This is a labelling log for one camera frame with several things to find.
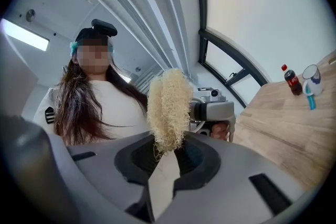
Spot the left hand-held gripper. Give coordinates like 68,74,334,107
188,88,237,143

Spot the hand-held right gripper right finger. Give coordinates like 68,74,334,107
157,131,307,224

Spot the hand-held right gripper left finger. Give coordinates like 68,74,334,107
67,133,161,224

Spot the beige loofah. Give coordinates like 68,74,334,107
146,68,194,159

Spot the small white enamel mug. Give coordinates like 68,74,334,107
301,64,324,97

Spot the person's left hand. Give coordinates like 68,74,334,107
211,123,230,141

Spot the person in white top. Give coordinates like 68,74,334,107
33,80,155,140

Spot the dark cola bottle red cap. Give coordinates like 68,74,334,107
281,63,303,96

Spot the teal plastic tool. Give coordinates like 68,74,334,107
306,86,317,111

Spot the person's head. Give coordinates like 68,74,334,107
70,27,116,77

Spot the ceiling light panel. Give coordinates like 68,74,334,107
0,18,50,52

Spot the white ceiling duct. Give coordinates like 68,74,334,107
49,0,192,79

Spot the teal hair tie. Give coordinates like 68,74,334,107
69,41,80,57

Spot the black head camera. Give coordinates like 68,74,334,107
90,18,118,38

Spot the black head mount band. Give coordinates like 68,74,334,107
75,28,111,44

